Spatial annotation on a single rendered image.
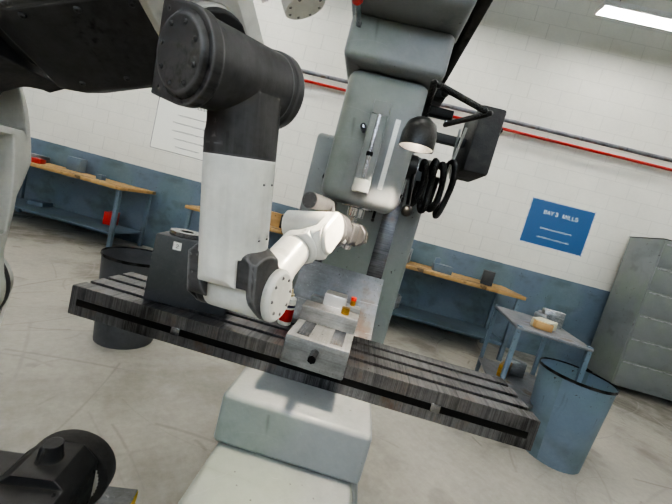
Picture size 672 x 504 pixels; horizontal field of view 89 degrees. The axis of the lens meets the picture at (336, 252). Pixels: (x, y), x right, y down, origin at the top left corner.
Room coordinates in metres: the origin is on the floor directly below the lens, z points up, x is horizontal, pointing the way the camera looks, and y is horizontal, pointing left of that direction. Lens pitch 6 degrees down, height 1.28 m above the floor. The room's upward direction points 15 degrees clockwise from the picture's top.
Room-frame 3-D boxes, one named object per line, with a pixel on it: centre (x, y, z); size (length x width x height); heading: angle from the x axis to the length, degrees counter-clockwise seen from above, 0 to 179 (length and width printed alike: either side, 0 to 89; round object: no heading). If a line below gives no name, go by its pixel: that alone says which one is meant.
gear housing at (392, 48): (0.98, -0.03, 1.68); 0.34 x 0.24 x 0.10; 177
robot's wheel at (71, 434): (0.75, 0.50, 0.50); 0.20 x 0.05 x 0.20; 99
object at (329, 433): (0.94, -0.02, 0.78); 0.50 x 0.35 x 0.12; 177
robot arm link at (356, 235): (0.85, 0.01, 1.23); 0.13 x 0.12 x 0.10; 69
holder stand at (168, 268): (0.96, 0.37, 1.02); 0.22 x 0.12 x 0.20; 97
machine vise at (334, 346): (0.91, -0.03, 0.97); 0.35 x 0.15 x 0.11; 174
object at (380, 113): (0.83, -0.02, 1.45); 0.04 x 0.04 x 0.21; 87
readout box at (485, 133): (1.22, -0.38, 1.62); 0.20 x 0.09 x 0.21; 177
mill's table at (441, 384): (0.94, 0.03, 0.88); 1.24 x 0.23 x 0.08; 87
